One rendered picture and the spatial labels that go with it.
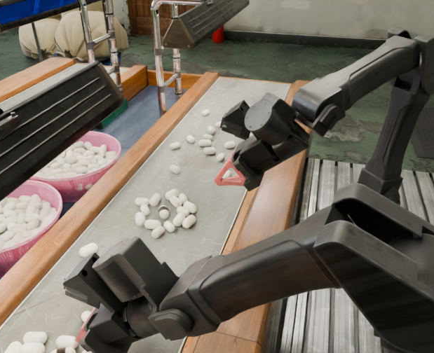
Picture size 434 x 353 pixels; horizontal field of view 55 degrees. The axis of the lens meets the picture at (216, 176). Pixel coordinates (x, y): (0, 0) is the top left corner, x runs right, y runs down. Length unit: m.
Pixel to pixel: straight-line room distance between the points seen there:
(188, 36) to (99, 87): 0.39
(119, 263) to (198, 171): 0.61
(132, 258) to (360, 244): 0.28
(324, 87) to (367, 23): 4.54
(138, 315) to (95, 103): 0.32
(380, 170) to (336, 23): 4.38
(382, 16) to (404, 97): 4.39
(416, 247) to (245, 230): 0.52
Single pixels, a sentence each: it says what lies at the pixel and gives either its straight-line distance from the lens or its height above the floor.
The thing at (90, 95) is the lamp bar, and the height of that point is 1.08.
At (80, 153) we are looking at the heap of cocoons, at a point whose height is 0.73.
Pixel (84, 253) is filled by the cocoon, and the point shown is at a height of 0.76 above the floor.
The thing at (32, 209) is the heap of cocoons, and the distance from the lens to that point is 1.04.
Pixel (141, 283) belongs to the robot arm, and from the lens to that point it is 0.52.
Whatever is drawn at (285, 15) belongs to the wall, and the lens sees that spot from 5.29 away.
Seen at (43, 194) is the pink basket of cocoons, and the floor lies 0.74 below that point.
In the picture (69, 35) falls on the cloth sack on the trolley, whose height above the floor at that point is 0.46.
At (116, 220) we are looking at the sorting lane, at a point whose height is 0.74.
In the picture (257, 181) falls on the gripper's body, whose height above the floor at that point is 0.90.
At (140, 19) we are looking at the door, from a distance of 5.73.
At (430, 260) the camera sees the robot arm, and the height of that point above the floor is 1.08.
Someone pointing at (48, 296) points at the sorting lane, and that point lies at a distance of 0.82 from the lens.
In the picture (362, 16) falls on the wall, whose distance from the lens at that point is 5.27.
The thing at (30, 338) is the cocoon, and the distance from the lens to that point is 0.74.
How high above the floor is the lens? 1.31
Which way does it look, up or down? 32 degrees down
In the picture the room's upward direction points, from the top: straight up
